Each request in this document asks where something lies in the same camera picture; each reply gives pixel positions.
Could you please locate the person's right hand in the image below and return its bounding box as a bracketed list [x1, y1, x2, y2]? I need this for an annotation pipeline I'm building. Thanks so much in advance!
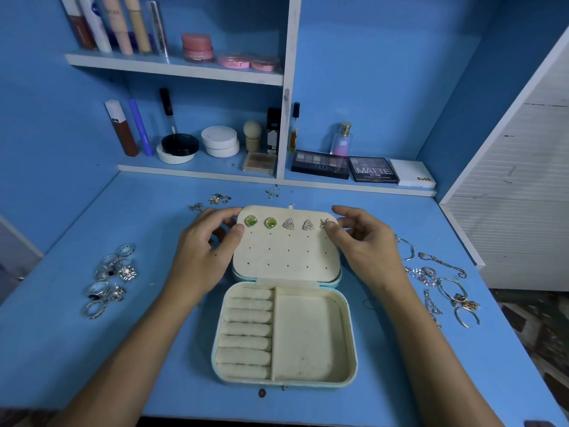
[322, 205, 410, 301]

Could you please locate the person's left hand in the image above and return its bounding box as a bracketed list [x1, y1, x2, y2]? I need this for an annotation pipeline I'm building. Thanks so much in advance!
[164, 207, 247, 304]

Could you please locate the pile of small earrings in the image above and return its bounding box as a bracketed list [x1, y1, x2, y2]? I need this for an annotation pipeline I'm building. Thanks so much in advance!
[188, 193, 232, 212]

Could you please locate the pile of silver rings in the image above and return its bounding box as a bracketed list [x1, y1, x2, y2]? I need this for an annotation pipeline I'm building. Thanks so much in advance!
[84, 243, 139, 320]

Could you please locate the pile of silver bracelets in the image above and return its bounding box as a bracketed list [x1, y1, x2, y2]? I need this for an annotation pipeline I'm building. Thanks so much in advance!
[391, 234, 481, 330]

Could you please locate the cream jewellery box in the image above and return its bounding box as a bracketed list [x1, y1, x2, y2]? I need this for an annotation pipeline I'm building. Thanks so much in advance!
[210, 204, 359, 388]

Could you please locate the person's left forearm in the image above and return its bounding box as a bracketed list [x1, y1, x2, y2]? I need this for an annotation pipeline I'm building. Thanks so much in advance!
[49, 284, 201, 427]

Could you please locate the person's right forearm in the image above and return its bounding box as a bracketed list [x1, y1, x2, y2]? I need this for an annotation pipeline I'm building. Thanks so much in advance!
[378, 280, 508, 427]

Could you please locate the white flat box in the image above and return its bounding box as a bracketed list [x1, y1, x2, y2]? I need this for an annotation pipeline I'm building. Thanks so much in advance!
[390, 159, 437, 189]

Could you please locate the black lettered eyeshadow palette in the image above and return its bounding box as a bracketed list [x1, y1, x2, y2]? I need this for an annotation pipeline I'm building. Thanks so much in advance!
[347, 156, 400, 184]

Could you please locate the dark eyeshadow palette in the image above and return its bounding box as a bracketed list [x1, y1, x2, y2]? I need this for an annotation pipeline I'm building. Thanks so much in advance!
[290, 150, 351, 180]

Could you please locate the square brown powder compact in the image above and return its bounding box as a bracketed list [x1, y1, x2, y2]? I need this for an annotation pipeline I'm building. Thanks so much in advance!
[242, 152, 277, 175]

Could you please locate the white bowl black inside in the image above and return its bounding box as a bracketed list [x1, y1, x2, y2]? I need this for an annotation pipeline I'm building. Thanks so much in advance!
[156, 133, 200, 164]

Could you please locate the small pink perfume bottle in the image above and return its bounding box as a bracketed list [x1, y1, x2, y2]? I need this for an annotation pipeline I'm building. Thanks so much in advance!
[331, 122, 353, 157]

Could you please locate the white round cream jar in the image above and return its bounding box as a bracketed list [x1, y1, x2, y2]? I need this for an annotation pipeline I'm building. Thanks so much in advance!
[201, 126, 241, 159]

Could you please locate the beige makeup sponge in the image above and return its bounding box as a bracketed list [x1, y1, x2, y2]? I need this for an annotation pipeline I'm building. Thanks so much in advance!
[244, 120, 263, 154]

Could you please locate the blue cosmetic tube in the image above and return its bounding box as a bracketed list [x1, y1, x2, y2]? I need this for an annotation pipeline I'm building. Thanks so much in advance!
[127, 97, 154, 157]

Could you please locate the thin dark cosmetic bottle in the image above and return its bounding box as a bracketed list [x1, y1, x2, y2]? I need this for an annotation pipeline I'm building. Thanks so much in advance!
[289, 102, 301, 154]

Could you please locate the black cosmetic bottle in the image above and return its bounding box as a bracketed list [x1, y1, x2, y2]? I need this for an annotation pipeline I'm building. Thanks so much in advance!
[267, 106, 282, 155]

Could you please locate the brown lipstick tube white cap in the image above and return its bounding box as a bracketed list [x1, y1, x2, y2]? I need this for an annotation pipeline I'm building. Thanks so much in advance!
[105, 99, 140, 157]

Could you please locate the black makeup brush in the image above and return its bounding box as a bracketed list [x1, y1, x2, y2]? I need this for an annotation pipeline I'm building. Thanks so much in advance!
[159, 88, 178, 136]

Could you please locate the white slatted cabinet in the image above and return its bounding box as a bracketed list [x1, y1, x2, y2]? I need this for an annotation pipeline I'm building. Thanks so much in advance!
[440, 26, 569, 292]

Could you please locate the white framed marbled panel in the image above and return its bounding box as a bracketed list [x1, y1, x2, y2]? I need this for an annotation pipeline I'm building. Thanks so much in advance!
[0, 216, 44, 281]

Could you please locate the pink flat compact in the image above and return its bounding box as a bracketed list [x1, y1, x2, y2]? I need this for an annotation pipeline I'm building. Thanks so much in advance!
[217, 53, 252, 70]
[250, 56, 281, 73]

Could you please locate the pink round jar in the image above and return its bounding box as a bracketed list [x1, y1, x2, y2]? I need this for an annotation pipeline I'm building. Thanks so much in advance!
[181, 33, 215, 62]

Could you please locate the white shelf unit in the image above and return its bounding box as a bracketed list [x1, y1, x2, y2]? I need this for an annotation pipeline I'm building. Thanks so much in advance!
[65, 0, 439, 197]

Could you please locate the short beige cosmetic tube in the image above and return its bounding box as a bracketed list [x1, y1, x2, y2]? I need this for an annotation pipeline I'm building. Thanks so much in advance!
[123, 0, 152, 55]

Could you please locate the tall beige cosmetic tube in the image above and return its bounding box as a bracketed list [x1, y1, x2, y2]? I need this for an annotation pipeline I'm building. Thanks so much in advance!
[98, 0, 135, 57]

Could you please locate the white tube blue label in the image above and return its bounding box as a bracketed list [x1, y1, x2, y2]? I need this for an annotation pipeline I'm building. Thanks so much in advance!
[78, 0, 113, 55]

